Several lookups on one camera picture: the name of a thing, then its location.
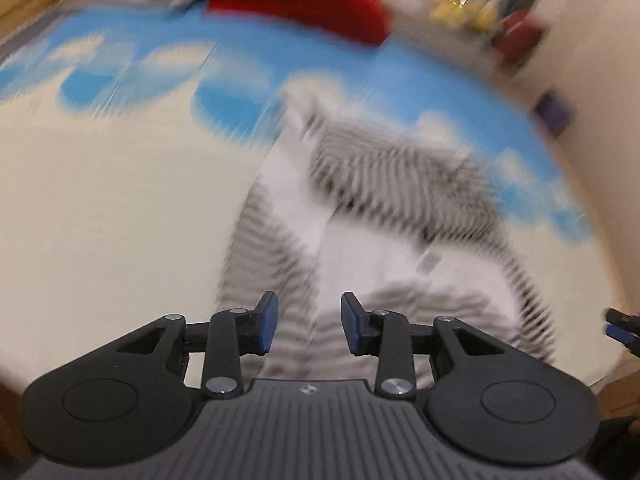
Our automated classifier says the dark red cushion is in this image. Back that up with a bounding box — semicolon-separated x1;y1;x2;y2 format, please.
495;12;544;69

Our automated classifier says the purple box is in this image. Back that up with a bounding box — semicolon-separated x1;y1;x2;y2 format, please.
532;90;576;136

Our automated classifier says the striped white hooded top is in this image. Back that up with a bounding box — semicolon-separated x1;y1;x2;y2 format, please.
215;95;558;391

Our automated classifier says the blue printed bed sheet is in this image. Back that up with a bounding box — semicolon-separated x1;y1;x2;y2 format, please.
0;0;626;391

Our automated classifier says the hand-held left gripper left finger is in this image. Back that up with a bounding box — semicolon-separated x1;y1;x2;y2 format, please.
117;291;279;401

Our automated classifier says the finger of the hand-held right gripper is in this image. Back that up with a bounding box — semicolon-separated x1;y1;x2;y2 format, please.
605;325;640;357
606;308;640;328

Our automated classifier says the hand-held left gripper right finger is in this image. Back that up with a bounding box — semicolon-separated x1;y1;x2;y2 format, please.
340;291;501;401

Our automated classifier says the wooden bed side rail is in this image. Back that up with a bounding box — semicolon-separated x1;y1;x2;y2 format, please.
595;360;640;419

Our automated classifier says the yellow plush toy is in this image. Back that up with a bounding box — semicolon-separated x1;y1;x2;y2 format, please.
432;0;469;24
467;2;501;34

